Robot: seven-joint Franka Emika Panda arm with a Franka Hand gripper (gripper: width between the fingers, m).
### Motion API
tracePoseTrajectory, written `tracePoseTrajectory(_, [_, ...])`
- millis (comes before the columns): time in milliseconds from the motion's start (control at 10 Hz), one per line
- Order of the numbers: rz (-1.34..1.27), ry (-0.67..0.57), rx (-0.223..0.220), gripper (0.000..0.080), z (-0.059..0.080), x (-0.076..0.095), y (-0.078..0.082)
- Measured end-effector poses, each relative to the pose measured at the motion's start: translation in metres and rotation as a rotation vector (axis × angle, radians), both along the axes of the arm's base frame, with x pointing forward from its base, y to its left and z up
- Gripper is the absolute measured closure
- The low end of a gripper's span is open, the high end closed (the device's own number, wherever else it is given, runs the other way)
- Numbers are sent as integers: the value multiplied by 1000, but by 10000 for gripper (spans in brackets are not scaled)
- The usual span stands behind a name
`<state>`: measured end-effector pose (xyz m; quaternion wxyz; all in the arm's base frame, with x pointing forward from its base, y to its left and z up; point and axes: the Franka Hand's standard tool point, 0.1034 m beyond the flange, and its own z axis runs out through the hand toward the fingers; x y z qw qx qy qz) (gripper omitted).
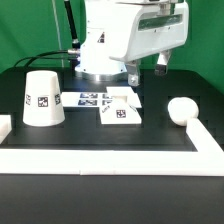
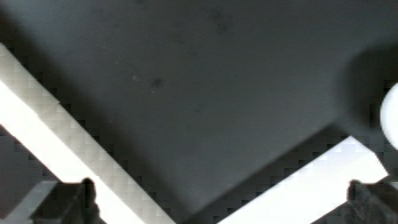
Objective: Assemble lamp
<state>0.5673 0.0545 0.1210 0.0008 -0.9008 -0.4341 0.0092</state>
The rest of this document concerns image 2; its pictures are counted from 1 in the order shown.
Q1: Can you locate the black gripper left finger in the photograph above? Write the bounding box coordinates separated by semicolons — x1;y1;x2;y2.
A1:
0;177;103;224

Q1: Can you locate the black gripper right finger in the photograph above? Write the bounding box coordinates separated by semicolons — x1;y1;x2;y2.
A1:
347;176;398;224

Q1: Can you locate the white lamp bulb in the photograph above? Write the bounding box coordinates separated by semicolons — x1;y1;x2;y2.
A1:
381;83;398;150

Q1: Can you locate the white table border frame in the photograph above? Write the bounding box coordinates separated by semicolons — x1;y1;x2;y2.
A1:
0;44;388;224

